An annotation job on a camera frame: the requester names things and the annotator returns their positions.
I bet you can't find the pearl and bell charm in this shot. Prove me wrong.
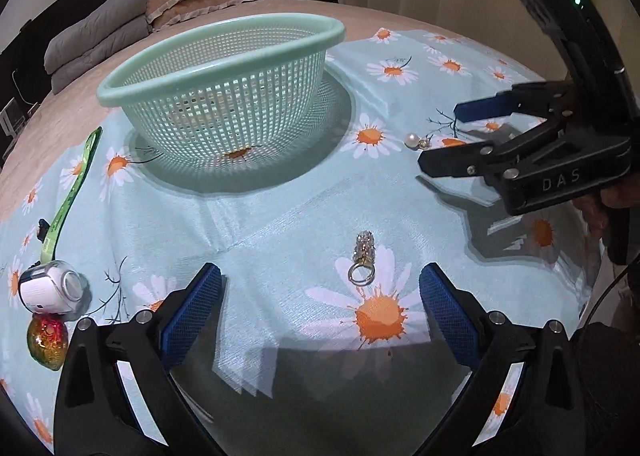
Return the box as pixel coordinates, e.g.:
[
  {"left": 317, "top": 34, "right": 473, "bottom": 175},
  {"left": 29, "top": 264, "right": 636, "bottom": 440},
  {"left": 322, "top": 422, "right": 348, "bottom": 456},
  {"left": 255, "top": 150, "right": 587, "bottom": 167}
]
[{"left": 404, "top": 132, "right": 433, "bottom": 151}]

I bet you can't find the red green glass charm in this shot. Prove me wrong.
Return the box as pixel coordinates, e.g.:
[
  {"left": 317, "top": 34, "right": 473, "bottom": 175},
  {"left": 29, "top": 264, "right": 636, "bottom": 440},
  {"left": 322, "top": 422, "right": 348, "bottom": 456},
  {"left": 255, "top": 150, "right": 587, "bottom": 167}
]
[{"left": 26, "top": 314, "right": 68, "bottom": 372}]

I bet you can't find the right hand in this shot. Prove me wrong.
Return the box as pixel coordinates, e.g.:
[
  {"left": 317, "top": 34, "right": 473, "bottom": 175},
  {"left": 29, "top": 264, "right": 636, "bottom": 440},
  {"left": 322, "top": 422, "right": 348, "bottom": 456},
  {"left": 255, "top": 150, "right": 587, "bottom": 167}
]
[{"left": 572, "top": 175, "right": 640, "bottom": 242}]

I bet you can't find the daisy print blue cloth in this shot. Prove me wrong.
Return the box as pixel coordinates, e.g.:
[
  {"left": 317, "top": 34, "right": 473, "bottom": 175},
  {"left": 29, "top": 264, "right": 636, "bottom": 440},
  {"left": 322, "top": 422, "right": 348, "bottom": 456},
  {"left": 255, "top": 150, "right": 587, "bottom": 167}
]
[{"left": 0, "top": 25, "right": 597, "bottom": 456}]

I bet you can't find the green plastic mesh basket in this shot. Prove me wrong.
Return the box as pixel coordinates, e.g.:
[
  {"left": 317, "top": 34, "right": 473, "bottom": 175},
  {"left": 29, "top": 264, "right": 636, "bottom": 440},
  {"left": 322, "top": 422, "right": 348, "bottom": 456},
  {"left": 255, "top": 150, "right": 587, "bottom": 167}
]
[{"left": 96, "top": 12, "right": 346, "bottom": 169}]

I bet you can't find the lower beige frilled pillow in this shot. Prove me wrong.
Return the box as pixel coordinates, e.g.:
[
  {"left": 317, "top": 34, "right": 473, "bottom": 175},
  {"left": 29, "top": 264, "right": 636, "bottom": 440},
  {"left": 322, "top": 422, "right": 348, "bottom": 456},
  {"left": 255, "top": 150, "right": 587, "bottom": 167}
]
[{"left": 148, "top": 0, "right": 258, "bottom": 31}]

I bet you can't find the lower grey folded blanket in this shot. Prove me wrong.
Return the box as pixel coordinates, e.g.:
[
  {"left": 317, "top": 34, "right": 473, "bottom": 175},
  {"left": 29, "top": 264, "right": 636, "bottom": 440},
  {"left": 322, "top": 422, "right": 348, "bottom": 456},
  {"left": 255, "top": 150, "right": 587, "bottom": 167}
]
[{"left": 51, "top": 16, "right": 150, "bottom": 94}]

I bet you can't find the grey folded blanket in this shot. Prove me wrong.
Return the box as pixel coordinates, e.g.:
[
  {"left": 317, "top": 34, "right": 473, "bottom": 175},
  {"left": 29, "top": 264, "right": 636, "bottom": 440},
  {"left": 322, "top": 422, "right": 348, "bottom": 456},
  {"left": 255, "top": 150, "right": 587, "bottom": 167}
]
[
  {"left": 43, "top": 0, "right": 146, "bottom": 74},
  {"left": 51, "top": 16, "right": 150, "bottom": 94}
]

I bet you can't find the upper grey folded blanket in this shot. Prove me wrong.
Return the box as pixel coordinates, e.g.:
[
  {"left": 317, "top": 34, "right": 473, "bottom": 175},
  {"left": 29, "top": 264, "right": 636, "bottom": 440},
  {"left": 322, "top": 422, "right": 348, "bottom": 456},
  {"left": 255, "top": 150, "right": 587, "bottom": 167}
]
[{"left": 43, "top": 0, "right": 146, "bottom": 74}]

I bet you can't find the white watch green strap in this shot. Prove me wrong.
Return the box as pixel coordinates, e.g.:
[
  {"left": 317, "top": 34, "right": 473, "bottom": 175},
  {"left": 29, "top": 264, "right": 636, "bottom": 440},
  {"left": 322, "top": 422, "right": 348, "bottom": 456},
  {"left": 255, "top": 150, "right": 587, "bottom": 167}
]
[{"left": 17, "top": 125, "right": 104, "bottom": 315}]

